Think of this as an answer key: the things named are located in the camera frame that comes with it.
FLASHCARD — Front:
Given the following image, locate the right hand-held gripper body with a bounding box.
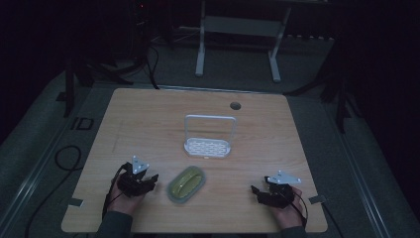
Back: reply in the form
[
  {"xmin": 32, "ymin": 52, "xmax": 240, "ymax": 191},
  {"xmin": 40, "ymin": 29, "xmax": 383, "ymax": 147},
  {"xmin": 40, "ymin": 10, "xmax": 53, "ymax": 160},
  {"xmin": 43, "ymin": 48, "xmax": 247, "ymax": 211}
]
[{"xmin": 263, "ymin": 170, "xmax": 302, "ymax": 209}]

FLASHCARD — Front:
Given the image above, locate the white metal desk frame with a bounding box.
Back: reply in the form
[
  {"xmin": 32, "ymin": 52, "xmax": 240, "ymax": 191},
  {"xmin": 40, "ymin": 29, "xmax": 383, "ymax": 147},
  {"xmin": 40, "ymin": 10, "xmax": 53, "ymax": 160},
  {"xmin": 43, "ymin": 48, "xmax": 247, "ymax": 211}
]
[{"xmin": 194, "ymin": 0, "xmax": 293, "ymax": 83}]

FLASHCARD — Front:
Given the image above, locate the white drain rack with handle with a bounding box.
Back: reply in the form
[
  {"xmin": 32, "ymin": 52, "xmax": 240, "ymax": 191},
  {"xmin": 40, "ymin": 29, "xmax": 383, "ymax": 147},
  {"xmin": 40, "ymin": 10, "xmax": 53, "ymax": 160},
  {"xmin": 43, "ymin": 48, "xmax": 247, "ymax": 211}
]
[{"xmin": 183, "ymin": 114, "xmax": 238, "ymax": 159}]

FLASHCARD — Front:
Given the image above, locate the green oval soap dish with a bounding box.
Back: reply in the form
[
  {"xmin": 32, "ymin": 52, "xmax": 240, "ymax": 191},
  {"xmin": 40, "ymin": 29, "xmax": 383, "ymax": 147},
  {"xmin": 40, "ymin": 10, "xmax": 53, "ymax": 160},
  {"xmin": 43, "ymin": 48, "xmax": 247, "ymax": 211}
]
[{"xmin": 166, "ymin": 165, "xmax": 207, "ymax": 204}]

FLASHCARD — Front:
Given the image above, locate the black floor cable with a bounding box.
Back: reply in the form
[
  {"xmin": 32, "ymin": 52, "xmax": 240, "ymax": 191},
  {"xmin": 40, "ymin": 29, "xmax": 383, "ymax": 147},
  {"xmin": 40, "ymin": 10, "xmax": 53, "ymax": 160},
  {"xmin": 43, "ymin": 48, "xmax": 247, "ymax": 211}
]
[{"xmin": 23, "ymin": 144, "xmax": 83, "ymax": 238}]

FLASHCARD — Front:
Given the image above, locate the person's right hand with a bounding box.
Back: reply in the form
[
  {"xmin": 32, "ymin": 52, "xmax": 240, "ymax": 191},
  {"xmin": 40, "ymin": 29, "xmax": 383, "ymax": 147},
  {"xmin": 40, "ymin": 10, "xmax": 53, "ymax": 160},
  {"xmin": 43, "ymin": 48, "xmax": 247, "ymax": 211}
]
[{"xmin": 270, "ymin": 186, "xmax": 305, "ymax": 231}]

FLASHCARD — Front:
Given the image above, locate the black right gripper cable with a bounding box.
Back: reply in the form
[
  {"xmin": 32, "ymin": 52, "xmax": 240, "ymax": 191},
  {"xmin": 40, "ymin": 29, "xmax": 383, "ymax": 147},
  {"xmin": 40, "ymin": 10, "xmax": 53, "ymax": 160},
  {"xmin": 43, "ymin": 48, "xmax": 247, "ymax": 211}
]
[{"xmin": 291, "ymin": 190, "xmax": 310, "ymax": 230}]

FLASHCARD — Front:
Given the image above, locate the person's left hand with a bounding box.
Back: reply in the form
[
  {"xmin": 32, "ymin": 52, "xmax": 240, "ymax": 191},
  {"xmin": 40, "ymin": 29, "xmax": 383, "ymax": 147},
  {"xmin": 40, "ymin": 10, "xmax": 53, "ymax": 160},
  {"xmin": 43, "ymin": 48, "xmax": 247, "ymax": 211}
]
[{"xmin": 107, "ymin": 174, "xmax": 147, "ymax": 218}]

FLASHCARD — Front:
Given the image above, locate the black tripod stand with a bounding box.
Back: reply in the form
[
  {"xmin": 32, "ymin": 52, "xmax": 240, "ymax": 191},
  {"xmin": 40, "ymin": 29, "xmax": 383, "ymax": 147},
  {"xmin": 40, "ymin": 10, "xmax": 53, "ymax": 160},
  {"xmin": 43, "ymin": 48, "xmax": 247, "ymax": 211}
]
[
  {"xmin": 62, "ymin": 56, "xmax": 135, "ymax": 119},
  {"xmin": 286, "ymin": 39, "xmax": 363, "ymax": 135}
]

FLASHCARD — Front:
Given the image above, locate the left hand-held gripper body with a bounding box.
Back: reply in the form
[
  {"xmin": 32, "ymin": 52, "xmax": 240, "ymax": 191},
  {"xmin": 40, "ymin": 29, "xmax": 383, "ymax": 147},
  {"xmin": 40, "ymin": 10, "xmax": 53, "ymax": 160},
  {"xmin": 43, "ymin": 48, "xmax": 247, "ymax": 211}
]
[{"xmin": 117, "ymin": 155, "xmax": 154, "ymax": 198}]

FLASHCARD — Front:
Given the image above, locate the grey tape piece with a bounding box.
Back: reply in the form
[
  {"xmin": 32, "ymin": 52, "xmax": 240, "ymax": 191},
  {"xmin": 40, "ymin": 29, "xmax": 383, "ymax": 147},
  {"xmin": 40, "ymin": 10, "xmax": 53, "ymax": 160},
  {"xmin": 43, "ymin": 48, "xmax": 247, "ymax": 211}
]
[
  {"xmin": 66, "ymin": 196, "xmax": 84, "ymax": 208},
  {"xmin": 308, "ymin": 194, "xmax": 328, "ymax": 205}
]

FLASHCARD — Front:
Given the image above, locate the black hanging cable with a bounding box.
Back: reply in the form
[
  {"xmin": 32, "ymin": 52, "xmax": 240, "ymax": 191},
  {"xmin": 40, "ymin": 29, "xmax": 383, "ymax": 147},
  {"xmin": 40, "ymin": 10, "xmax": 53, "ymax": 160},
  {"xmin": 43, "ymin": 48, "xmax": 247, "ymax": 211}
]
[{"xmin": 144, "ymin": 39, "xmax": 161, "ymax": 91}]

